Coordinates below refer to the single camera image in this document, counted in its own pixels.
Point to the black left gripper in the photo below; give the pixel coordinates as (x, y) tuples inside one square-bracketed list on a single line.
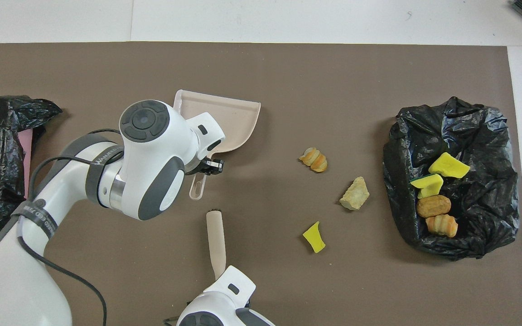
[(205, 164)]

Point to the beige plastic dustpan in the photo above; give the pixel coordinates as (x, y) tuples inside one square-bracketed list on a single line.
[(224, 117)]

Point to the beige brush with black bristles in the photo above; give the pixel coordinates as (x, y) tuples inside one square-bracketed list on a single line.
[(215, 240)]

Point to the orange striped croissant piece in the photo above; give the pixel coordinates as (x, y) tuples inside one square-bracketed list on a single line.
[(442, 225), (313, 159)]

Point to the small yellow sponge wedge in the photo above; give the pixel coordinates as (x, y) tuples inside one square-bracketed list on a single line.
[(314, 237)]

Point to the pale beige bread chunk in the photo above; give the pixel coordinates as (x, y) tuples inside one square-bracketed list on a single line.
[(355, 194)]

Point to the yellow sponge piece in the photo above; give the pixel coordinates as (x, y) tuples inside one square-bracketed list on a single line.
[(427, 183), (448, 165)]

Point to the brown bread roll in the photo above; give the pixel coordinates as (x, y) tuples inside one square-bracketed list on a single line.
[(433, 206)]

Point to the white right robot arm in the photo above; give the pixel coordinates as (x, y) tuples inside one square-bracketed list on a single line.
[(224, 303)]

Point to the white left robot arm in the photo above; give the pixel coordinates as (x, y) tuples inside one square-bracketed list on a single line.
[(152, 149)]

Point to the pink plastic bin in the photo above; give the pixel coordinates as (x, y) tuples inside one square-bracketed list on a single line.
[(27, 163)]

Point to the black trash bag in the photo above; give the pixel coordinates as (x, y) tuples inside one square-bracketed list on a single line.
[(483, 136)]

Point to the brown table mat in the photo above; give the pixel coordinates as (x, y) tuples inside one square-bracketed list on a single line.
[(288, 81)]

